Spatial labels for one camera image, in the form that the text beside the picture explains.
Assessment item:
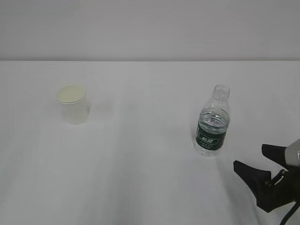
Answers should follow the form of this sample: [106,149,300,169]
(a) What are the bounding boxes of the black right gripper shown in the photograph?
[233,144,300,213]

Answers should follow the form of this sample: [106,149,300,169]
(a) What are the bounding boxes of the white paper cup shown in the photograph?
[56,84,89,125]

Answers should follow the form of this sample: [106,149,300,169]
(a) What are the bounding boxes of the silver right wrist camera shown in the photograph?
[285,139,300,167]

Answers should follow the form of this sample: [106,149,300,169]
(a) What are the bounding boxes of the clear water bottle green label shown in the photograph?
[194,84,231,157]

